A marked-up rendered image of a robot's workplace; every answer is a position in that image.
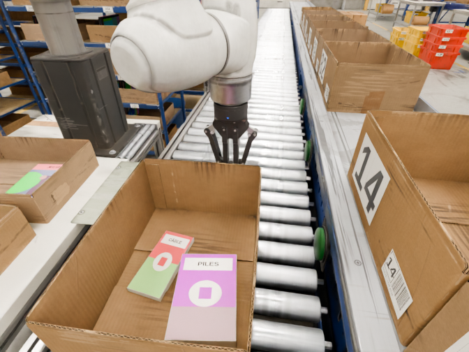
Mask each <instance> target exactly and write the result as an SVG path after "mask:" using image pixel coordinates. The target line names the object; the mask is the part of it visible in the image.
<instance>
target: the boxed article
mask: <svg viewBox="0 0 469 352"><path fill-rule="evenodd" d="M193 242H194V237H190V236H187V235H182V234H178V233H173V232H170V231H165V233H164V234H163V236H162V238H161V239H160V240H159V242H158V244H157V245H156V246H155V247H154V249H153V251H152V252H151V253H150V255H149V256H148V258H147V259H146V261H145V262H144V264H143V265H142V267H141V268H140V269H139V271H138V272H137V274H136V275H135V277H134V278H133V280H132V281H131V283H130V284H129V285H128V287H127V289H128V291H130V292H132V293H136V294H138V295H142V296H145V297H147V298H151V299H153V300H157V301H159V302H160V301H161V300H162V299H163V296H164V295H165V293H166V291H168V289H169V287H170V285H171V283H172V282H173V280H174V278H175V276H176V274H177V273H178V271H179V266H180V262H181V256H182V254H187V253H188V251H189V249H190V247H191V246H192V244H193Z"/></svg>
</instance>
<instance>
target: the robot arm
mask: <svg viewBox="0 0 469 352"><path fill-rule="evenodd" d="M126 10H127V19H125V20H123V21H121V22H120V23H119V25H118V27H117V28H116V30H115V31H114V33H113V35H112V38H111V41H110V56H111V59H112V63H113V65H114V67H115V69H116V71H117V72H118V74H119V75H120V76H121V78H122V79H123V80H124V81H125V82H126V83H128V84H129V85H130V86H132V87H134V88H136V89H137V90H139V91H143V92H147V93H164V92H173V91H181V90H185V89H189V88H191V87H194V86H197V85H199V84H202V83H203V82H206V81H207V80H209V89H210V98H211V100H212V101H213V102H214V120H213V123H212V124H211V125H206V127H205V129H204V133H205V134H206V136H207V137H208V139H209V142H210V145H211V148H212V151H213V153H214V157H215V160H216V162H217V163H235V164H244V165H245V163H246V160H247V157H248V153H249V151H250V148H251V145H252V142H253V140H254V139H255V138H256V137H257V135H258V129H257V128H253V127H251V126H249V121H248V119H247V114H248V101H249V100H250V98H251V85H252V77H253V75H252V70H253V63H254V61H255V56H256V51H257V43H258V14H257V7H256V2H255V0H202V5H201V3H200V1H199V0H130V1H129V2H128V4H127V6H126ZM215 129H216V130H217V132H218V133H219V134H220V136H221V137H222V143H223V156H222V154H221V150H220V147H219V144H218V141H217V138H216V134H215ZM246 130H247V131H248V133H247V136H248V140H247V142H246V146H245V149H244V153H243V156H242V158H241V159H240V158H239V139H240V137H241V136H242V135H243V134H244V133H245V132H246ZM229 139H232V142H233V161H229V160H230V154H229Z"/></svg>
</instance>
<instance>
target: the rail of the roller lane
mask: <svg viewBox="0 0 469 352"><path fill-rule="evenodd" d="M266 10H267V8H266V9H265V10H264V11H263V13H262V14H261V16H259V18H258V22H259V21H260V19H261V17H262V16H263V15H264V13H265V11H266ZM209 97H210V90H207V91H206V92H205V93H204V95H203V96H202V98H201V99H200V100H199V102H198V103H197V105H196V106H195V107H194V108H193V110H192V111H191V113H190V115H189V116H188V117H187V118H186V121H185V122H184V123H183V124H182V125H181V127H180V128H179V130H178V131H177V132H176V133H175V135H174V137H173V138H172V139H171V141H170V142H169V143H168V145H167V147H166V148H165V149H164V150H163V152H162V153H161V155H160V156H159V157H158V159H173V158H172V156H173V153H174V151H175V150H178V149H177V148H178V146H179V143H180V142H183V141H182V140H183V139H184V136H185V135H186V134H187V133H188V130H189V128H191V127H192V125H193V122H194V121H195V120H196V117H197V116H198V115H199V114H200V111H201V110H202V109H203V106H204V105H206V102H207V101H208V100H209ZM19 352H51V350H50V349H49V348H48V347H47V346H46V345H45V344H44V343H43V342H42V341H41V340H40V339H39V338H38V337H37V336H36V335H35V334H34V333H33V334H32V335H31V336H30V337H29V338H28V340H27V341H26V343H25V344H24V346H23V347H22V348H21V349H20V351H19Z"/></svg>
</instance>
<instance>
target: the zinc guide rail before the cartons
mask: <svg viewBox="0 0 469 352"><path fill-rule="evenodd" d="M290 7H291V11H292V17H293V21H294V26H295V32H296V36H297V42H298V46H299V53H300V57H301V64H302V68H303V72H304V78H305V82H306V89H307V93H308V99H309V103H310V107H311V114H312V118H313V125H314V129H315V135H316V139H317V143H318V150H319V154H320V160H321V164H322V171H323V175H324V179H325V186H326V190H327V196H328V200H329V207H330V211H331V215H332V221H333V225H334V232H335V236H336V243H337V247H338V253H339V257H340V261H341V268H342V272H343V278H344V282H345V289H346V293H347V297H348V304H349V308H350V314H351V318H352V325H353V329H354V333H355V339H356V343H357V350H358V352H400V350H399V345H398V343H397V340H396V336H395V334H394V329H393V327H392V323H391V320H390V317H389V314H388V311H387V307H386V304H385V300H384V298H383V295H382V291H381V288H380V285H379V281H378V278H377V275H376V273H375V268H374V266H373V261H372V259H371V255H370V252H369V248H368V246H367V243H366V239H365V237H364V232H363V230H362V226H361V223H360V220H359V217H358V213H357V210H356V207H355V203H354V200H353V198H352V194H351V191H350V187H349V184H348V181H347V178H346V175H345V171H344V169H343V164H342V162H341V158H340V155H339V152H338V149H337V146H336V142H335V139H334V135H333V133H332V129H331V126H330V123H329V120H328V116H327V113H326V110H325V106H324V103H323V101H322V97H321V94H320V90H319V87H318V84H317V81H316V78H315V74H314V72H313V67H312V65H311V61H310V58H309V55H308V52H307V49H306V45H305V42H304V38H303V36H302V32H301V29H300V26H299V23H298V19H297V16H296V13H295V9H294V6H293V4H292V1H290Z"/></svg>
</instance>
